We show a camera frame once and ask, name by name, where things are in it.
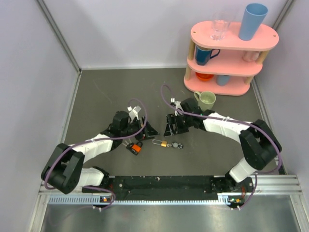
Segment orange bowl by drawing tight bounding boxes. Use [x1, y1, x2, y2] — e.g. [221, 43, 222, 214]
[195, 72, 214, 82]

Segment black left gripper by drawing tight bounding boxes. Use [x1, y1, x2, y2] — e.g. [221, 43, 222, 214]
[121, 116, 160, 141]

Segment light green mug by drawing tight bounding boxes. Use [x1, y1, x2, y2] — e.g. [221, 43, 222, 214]
[194, 91, 216, 111]

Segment aluminium frame rail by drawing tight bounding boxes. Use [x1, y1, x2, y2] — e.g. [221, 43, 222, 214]
[38, 174, 302, 196]

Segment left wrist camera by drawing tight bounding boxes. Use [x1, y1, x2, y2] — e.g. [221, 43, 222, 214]
[127, 106, 141, 120]

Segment orange black hook lock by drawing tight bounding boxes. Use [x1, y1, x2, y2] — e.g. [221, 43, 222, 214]
[129, 142, 143, 156]

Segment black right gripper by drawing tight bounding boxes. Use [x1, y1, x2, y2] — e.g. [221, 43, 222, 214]
[164, 112, 193, 137]

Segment small brass padlock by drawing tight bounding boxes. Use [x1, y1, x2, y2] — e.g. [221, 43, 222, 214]
[152, 139, 168, 147]

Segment black white keychain charm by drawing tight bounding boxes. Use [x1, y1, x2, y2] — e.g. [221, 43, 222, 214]
[167, 142, 183, 149]

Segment light blue tall cup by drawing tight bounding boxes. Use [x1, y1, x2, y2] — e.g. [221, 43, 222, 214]
[239, 3, 268, 41]

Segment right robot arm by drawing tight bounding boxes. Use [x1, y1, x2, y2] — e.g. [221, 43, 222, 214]
[164, 98, 282, 191]

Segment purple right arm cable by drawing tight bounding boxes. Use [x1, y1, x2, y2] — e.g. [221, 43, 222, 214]
[160, 84, 283, 210]

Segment pink three-tier shelf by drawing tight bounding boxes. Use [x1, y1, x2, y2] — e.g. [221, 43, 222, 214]
[184, 21, 279, 96]

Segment pink mug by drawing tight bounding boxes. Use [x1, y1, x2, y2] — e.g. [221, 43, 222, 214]
[242, 51, 260, 62]

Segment small light blue cup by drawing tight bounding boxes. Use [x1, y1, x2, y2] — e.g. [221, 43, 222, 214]
[216, 75, 230, 86]

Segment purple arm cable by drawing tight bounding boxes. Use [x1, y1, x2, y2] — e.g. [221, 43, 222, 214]
[43, 98, 148, 211]
[160, 84, 283, 210]

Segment dark blue mug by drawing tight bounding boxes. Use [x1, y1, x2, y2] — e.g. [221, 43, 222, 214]
[195, 45, 221, 66]

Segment grey slotted cable duct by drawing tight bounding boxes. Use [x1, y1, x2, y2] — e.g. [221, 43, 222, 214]
[48, 193, 243, 206]

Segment clear drinking glass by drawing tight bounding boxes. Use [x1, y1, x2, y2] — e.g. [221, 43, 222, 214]
[210, 12, 231, 41]

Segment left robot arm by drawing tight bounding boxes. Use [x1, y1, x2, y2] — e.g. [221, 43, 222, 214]
[41, 110, 159, 194]

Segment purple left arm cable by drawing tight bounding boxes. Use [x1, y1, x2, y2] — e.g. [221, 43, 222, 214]
[43, 98, 148, 211]

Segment small padlock keys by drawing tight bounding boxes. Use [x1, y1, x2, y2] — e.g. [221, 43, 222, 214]
[122, 139, 134, 149]

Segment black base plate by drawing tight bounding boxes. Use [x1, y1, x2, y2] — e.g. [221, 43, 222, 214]
[81, 175, 256, 201]

